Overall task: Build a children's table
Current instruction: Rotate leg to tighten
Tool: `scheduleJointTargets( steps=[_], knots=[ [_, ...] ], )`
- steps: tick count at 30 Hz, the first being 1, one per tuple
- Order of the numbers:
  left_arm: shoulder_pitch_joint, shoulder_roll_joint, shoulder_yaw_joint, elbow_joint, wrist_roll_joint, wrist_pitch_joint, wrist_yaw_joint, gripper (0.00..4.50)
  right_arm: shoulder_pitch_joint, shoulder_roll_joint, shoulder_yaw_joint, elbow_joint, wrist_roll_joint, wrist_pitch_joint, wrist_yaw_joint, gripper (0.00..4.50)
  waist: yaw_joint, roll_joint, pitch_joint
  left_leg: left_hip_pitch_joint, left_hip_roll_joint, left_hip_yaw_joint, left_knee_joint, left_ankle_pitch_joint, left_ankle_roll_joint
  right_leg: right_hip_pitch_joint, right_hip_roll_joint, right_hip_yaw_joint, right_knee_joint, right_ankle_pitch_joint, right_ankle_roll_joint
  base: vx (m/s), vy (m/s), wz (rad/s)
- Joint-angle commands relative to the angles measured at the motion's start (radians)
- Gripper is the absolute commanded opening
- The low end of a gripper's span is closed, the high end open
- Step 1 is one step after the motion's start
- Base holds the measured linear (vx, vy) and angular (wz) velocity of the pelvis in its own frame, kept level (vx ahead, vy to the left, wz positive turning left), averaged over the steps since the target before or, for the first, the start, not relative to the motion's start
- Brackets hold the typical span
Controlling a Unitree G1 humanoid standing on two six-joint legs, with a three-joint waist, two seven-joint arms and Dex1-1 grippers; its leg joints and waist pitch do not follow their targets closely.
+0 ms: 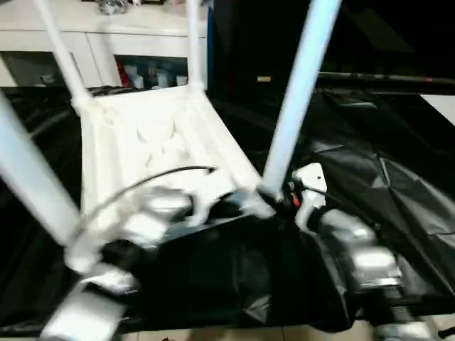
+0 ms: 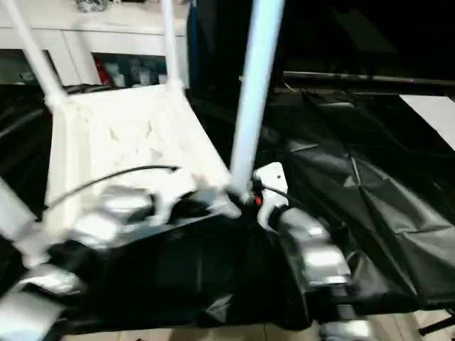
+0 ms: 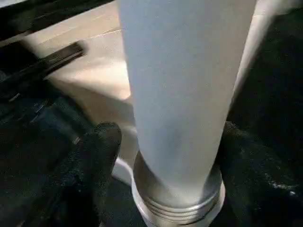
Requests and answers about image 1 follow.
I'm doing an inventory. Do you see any white plastic table leg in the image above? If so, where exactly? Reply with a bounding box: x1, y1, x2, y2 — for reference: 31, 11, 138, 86
35, 0, 90, 104
261, 0, 342, 195
0, 90, 81, 249
186, 0, 207, 92

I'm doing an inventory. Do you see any white plastic table top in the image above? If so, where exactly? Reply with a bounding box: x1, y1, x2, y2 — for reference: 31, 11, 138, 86
65, 85, 277, 274

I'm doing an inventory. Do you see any black plastic table mat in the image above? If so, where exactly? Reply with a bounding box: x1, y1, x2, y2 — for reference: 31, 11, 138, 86
0, 85, 455, 335

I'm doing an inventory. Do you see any long dark metal rod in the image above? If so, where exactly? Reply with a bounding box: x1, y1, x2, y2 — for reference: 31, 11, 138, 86
318, 72, 455, 86

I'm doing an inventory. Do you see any red cabinet item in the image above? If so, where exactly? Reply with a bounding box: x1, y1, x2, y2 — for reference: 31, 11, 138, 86
117, 62, 131, 86

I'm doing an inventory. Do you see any white flat board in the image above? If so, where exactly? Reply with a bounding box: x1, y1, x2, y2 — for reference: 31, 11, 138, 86
419, 94, 455, 127

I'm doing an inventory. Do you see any large black backdrop sheet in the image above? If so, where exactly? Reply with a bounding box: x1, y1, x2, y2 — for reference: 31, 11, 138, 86
205, 0, 455, 82

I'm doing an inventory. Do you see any dark patterned ornament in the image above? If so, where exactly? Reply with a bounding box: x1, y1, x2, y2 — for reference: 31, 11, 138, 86
99, 0, 131, 14

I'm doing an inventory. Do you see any white glass-door cabinet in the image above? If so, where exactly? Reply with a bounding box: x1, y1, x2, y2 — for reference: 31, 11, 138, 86
0, 0, 209, 88

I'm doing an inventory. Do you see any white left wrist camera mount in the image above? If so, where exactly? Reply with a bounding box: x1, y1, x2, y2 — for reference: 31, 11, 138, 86
188, 177, 223, 227

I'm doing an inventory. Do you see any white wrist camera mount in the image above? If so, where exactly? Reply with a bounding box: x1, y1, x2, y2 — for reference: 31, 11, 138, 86
291, 162, 327, 232
188, 177, 223, 227

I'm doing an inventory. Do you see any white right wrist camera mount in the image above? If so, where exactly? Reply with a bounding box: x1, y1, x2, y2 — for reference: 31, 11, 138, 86
291, 162, 327, 232

